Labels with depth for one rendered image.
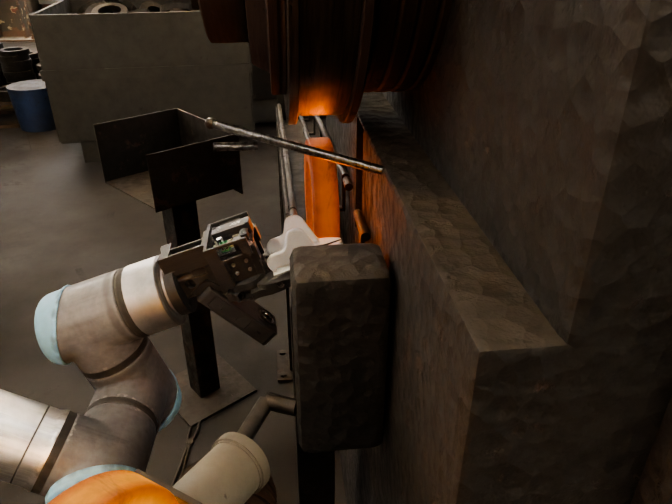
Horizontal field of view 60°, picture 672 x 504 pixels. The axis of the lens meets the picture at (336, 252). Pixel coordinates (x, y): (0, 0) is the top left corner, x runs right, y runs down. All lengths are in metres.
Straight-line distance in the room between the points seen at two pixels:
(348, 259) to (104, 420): 0.34
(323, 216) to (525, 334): 0.40
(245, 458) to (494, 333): 0.26
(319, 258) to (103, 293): 0.27
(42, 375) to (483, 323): 1.58
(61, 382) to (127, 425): 1.07
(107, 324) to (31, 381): 1.12
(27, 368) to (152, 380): 1.12
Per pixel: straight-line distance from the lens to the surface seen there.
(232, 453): 0.54
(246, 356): 1.74
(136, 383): 0.78
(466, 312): 0.39
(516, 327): 0.39
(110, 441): 0.72
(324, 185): 0.73
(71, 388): 1.77
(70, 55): 3.25
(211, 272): 0.71
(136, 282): 0.71
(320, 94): 0.62
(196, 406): 1.60
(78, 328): 0.74
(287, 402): 0.70
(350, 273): 0.56
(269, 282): 0.68
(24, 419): 0.71
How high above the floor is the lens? 1.09
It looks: 29 degrees down
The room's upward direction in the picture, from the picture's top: straight up
